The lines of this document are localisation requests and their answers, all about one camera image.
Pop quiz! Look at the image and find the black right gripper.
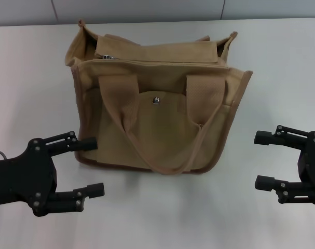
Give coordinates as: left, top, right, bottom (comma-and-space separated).
254, 124, 315, 205

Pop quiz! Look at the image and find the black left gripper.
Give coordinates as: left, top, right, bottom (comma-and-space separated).
0, 131, 105, 217

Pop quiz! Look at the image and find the khaki canvas food bag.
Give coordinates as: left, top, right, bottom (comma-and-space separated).
65, 18, 251, 175

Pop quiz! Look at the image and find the silver zipper pull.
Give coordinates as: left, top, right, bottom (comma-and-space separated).
96, 53, 119, 61

